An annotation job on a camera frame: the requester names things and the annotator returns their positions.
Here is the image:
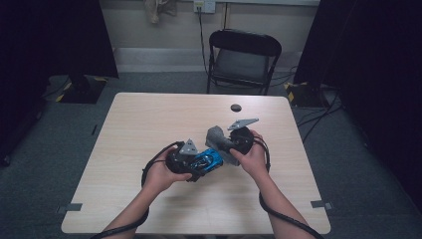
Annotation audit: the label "black folding chair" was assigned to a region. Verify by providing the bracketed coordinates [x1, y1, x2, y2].
[206, 29, 283, 97]

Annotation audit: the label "black floor cables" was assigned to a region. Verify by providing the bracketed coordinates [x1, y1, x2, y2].
[297, 89, 344, 143]

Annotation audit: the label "grey terry cloth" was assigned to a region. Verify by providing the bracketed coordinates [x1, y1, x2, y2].
[204, 124, 241, 167]

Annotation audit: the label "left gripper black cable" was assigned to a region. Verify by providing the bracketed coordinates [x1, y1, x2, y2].
[91, 141, 185, 239]

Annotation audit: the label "beige hanging cloth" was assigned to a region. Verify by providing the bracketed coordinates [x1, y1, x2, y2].
[143, 0, 178, 24]

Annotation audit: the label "blue toy car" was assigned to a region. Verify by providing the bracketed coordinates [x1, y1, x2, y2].
[190, 147, 224, 175]

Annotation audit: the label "person's right hand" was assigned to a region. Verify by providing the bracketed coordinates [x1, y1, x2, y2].
[229, 129, 270, 182]

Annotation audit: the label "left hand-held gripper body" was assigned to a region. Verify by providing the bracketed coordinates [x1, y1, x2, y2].
[165, 138, 199, 175]

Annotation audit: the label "thin vertical wall pipe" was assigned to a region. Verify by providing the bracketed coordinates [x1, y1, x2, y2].
[223, 2, 231, 30]

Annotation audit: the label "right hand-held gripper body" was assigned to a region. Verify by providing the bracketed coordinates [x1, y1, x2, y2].
[227, 118, 260, 155]

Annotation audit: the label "person's left hand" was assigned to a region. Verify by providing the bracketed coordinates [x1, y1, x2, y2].
[142, 147, 193, 197]

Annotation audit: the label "black power cable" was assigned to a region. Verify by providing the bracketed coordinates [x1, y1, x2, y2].
[197, 8, 210, 76]

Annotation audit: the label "black curtain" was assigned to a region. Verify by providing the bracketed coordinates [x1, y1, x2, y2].
[293, 0, 422, 213]
[0, 0, 119, 167]

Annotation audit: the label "grey tape strip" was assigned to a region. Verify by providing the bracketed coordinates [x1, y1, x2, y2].
[56, 202, 84, 215]
[310, 199, 333, 211]

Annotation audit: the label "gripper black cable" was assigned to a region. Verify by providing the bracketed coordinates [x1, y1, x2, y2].
[91, 141, 185, 239]
[253, 136, 324, 239]

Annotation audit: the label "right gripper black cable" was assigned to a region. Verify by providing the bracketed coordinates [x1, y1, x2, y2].
[253, 136, 324, 239]

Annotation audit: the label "white wall socket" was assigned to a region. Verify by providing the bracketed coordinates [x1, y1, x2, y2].
[193, 0, 217, 14]

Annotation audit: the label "black stand base striped tape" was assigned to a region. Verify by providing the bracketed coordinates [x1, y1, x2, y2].
[283, 81, 329, 108]
[54, 74, 108, 105]

